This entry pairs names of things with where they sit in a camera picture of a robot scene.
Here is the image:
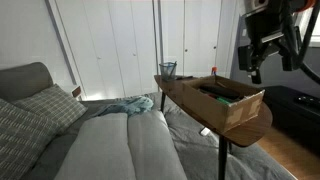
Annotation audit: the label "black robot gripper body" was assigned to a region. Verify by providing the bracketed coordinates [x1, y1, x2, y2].
[244, 6, 298, 62]

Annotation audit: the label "brown cardboard box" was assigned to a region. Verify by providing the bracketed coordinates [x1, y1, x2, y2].
[181, 75, 266, 134]

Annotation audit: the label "green marker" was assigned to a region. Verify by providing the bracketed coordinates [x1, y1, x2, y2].
[215, 96, 235, 104]

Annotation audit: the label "white closet doors with knobs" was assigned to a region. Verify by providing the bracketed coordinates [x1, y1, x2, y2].
[159, 0, 224, 78]
[54, 0, 158, 101]

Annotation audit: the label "black low cabinet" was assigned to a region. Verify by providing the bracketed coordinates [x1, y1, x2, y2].
[262, 85, 320, 151]

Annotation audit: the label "slim pen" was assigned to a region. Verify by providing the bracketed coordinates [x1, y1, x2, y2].
[175, 75, 195, 81]

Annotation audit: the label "dark wooden side table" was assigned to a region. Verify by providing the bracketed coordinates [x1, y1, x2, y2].
[153, 74, 274, 180]

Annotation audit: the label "blue pen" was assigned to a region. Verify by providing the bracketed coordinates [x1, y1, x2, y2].
[168, 60, 178, 80]

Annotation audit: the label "mesh pen cup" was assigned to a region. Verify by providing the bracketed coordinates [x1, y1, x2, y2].
[158, 61, 178, 82]

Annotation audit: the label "gray sofa bed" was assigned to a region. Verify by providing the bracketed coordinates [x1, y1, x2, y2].
[0, 61, 298, 180]

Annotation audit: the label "light blue cloth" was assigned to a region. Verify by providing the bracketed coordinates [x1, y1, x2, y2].
[89, 95, 155, 118]

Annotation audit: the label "light gray long cushion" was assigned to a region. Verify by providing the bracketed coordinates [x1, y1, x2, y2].
[127, 110, 188, 180]
[54, 112, 137, 180]

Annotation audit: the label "small wooden side stand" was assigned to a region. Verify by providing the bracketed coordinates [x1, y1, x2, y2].
[70, 85, 83, 100]

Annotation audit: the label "plaid gray pillow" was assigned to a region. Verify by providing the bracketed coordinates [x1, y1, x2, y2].
[0, 97, 60, 180]
[12, 83, 89, 135]

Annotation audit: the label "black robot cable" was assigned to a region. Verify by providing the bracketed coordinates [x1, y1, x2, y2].
[293, 0, 320, 86]

